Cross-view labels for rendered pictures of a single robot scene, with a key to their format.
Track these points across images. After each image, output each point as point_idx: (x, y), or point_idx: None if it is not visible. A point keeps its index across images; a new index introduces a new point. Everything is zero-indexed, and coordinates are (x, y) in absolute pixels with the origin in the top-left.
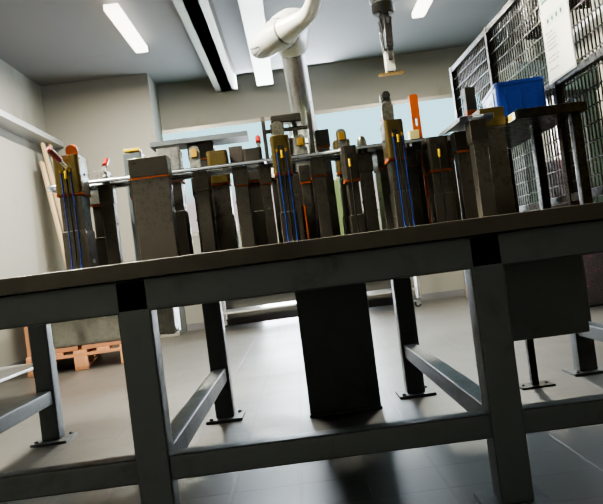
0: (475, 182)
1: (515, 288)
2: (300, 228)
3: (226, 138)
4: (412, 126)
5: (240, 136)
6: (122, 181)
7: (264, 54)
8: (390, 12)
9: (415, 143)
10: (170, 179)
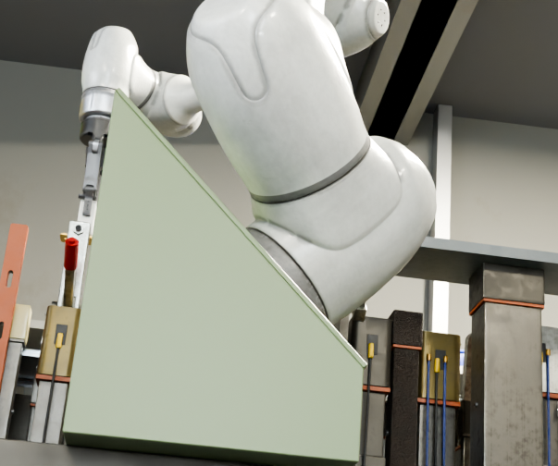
0: None
1: None
2: None
3: (434, 277)
4: (17, 288)
5: (402, 275)
6: None
7: (348, 55)
8: (86, 142)
9: (35, 367)
10: (456, 452)
